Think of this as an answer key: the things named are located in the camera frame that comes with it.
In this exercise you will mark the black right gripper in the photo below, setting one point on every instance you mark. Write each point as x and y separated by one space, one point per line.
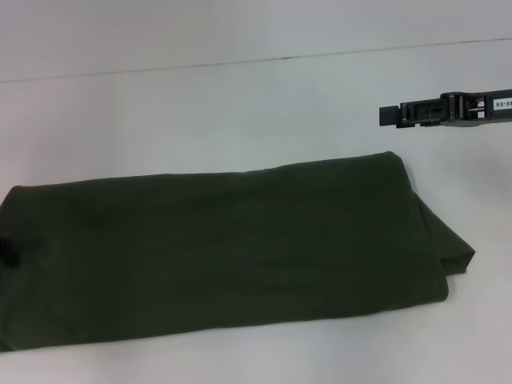
480 110

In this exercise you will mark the dark green FREE t-shirt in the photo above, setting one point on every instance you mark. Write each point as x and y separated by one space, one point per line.
220 248

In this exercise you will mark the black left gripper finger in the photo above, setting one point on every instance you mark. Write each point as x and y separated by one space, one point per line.
8 253

